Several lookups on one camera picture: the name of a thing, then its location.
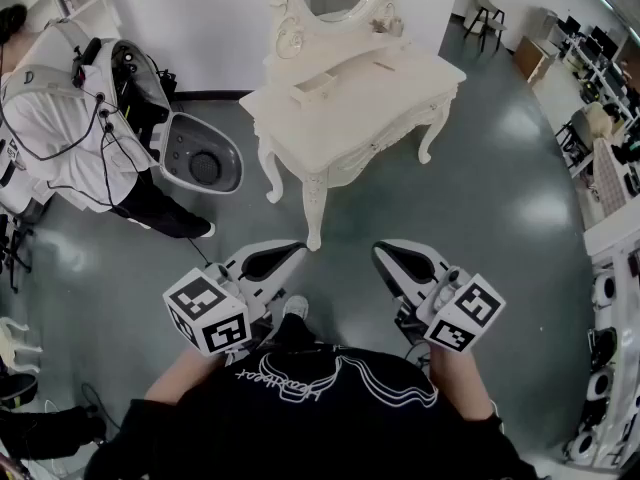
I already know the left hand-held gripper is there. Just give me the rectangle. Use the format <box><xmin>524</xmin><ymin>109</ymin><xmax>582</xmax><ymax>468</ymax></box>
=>
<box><xmin>162</xmin><ymin>239</ymin><xmax>309</xmax><ymax>365</ymax></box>

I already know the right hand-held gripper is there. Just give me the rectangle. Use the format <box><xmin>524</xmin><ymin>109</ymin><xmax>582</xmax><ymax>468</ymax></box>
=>
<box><xmin>371</xmin><ymin>238</ymin><xmax>507</xmax><ymax>355</ymax></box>

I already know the white ornate dressing table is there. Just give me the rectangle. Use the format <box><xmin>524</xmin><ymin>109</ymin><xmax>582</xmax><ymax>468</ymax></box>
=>
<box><xmin>238</xmin><ymin>0</ymin><xmax>468</xmax><ymax>253</ymax></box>

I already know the person's right forearm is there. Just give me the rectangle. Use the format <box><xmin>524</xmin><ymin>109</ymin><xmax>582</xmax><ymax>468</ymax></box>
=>
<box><xmin>428</xmin><ymin>342</ymin><xmax>497</xmax><ymax>425</ymax></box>

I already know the person's left forearm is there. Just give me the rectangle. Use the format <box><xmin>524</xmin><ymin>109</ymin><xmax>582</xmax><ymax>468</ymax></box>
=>
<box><xmin>143</xmin><ymin>345</ymin><xmax>232</xmax><ymax>404</ymax></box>

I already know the person's white shoe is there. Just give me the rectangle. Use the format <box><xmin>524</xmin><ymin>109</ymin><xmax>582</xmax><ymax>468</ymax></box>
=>
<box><xmin>281</xmin><ymin>294</ymin><xmax>310</xmax><ymax>322</ymax></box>

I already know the person's black trouser leg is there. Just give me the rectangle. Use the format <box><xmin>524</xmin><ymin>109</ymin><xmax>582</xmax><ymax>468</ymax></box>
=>
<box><xmin>269</xmin><ymin>312</ymin><xmax>321</xmax><ymax>352</ymax></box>

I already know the grey shell backpack case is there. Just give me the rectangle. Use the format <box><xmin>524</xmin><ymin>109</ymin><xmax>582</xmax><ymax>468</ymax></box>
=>
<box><xmin>97</xmin><ymin>37</ymin><xmax>245</xmax><ymax>194</ymax></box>

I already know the person's black printed t-shirt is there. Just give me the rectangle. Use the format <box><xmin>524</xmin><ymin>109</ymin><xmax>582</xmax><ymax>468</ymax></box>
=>
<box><xmin>84</xmin><ymin>340</ymin><xmax>544</xmax><ymax>480</ymax></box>

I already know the white equipment rack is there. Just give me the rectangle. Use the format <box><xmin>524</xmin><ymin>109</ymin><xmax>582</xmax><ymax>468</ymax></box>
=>
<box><xmin>562</xmin><ymin>217</ymin><xmax>640</xmax><ymax>469</ymax></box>

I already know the row of white round devices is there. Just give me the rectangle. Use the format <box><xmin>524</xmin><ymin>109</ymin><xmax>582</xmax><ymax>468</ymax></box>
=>
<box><xmin>567</xmin><ymin>267</ymin><xmax>622</xmax><ymax>465</ymax></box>

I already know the brown wooden box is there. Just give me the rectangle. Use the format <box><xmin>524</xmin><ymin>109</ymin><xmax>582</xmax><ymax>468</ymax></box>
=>
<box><xmin>513</xmin><ymin>34</ymin><xmax>557</xmax><ymax>87</ymax></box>

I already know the black tripod stand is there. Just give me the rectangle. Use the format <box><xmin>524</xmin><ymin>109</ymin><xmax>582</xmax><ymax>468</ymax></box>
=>
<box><xmin>0</xmin><ymin>212</ymin><xmax>34</xmax><ymax>294</ymax></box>

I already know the white ornate stool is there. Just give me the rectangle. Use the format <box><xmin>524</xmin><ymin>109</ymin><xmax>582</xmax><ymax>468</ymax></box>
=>
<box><xmin>0</xmin><ymin>316</ymin><xmax>44</xmax><ymax>374</ymax></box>

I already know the grey chair with black legs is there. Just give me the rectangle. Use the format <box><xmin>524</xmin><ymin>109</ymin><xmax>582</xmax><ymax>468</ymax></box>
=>
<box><xmin>462</xmin><ymin>0</ymin><xmax>508</xmax><ymax>52</ymax></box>

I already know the black bag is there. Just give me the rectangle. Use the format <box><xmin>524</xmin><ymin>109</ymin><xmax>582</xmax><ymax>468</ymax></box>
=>
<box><xmin>0</xmin><ymin>402</ymin><xmax>108</xmax><ymax>464</ymax></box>

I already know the row of desks with monitors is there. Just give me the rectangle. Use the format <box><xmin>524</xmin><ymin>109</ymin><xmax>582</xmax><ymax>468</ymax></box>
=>
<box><xmin>553</xmin><ymin>11</ymin><xmax>640</xmax><ymax>179</ymax></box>

